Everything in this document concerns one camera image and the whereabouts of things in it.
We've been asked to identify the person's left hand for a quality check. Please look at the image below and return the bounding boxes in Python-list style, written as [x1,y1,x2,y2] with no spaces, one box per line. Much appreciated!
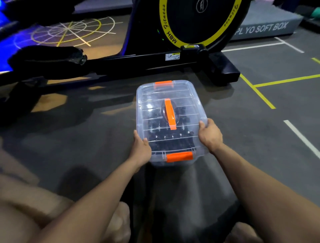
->
[128,130,152,171]

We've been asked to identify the person's right hand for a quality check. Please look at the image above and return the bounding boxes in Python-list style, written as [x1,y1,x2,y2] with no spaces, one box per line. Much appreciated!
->
[198,118,224,154]

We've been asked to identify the clear storage box orange latches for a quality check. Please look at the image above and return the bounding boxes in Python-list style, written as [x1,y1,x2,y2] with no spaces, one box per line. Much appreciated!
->
[136,80,210,167]

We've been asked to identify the person's right forearm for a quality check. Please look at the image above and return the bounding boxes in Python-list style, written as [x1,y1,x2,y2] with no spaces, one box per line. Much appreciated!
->
[212,144,320,243]

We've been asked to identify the person's left forearm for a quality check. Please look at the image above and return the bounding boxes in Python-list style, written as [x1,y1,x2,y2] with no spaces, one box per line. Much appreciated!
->
[29,158,140,243]

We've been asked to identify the pile of black small parts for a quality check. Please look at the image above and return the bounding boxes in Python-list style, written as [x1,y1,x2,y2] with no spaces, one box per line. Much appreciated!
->
[147,105,196,154]

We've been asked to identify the black exercise bike yellow flywheel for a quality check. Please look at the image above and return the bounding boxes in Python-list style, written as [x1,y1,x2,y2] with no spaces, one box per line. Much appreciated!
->
[0,0,253,127]

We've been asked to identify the person's right leg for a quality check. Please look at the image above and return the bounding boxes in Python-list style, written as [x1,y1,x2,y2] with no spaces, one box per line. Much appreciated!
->
[224,221,264,243]

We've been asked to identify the person's leg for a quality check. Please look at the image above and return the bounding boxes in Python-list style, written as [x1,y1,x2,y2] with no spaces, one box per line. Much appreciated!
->
[0,173,131,243]
[224,221,264,243]

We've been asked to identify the grey soft plyo box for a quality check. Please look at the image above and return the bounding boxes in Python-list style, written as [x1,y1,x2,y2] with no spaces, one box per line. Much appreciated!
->
[230,0,304,42]

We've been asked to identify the black bike pedal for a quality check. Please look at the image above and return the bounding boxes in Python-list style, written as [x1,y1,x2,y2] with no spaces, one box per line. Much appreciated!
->
[7,45,88,80]

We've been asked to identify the person's left leg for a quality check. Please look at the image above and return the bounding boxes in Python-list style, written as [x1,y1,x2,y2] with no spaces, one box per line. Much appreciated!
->
[0,173,131,243]

